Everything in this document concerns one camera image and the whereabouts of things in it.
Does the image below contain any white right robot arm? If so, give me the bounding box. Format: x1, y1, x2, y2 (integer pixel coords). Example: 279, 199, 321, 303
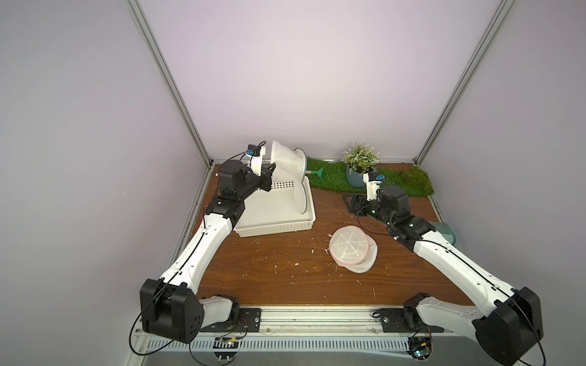
343, 185, 543, 365

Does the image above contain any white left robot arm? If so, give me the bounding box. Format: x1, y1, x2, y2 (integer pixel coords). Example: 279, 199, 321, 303
139, 160, 276, 344

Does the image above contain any white perforated plastic basket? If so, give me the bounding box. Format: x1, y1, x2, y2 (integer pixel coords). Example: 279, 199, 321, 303
234, 178, 316, 237

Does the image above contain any green artificial grass mat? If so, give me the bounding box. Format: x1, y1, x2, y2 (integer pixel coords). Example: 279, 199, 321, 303
305, 156, 435, 198

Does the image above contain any artificial plant in teal pot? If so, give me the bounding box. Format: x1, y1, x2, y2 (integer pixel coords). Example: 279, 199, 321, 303
342, 142, 380, 188

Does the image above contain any teal plastic dustpan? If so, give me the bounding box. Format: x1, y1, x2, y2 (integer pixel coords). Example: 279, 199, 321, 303
430, 222, 458, 247

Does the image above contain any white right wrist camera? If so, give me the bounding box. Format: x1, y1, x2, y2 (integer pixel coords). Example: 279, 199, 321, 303
363, 170, 385, 201

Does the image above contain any green rake with wooden handle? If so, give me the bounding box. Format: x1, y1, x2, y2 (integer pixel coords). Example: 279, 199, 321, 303
305, 167, 324, 179

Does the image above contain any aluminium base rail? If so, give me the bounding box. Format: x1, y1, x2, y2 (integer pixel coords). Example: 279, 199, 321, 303
123, 305, 458, 365

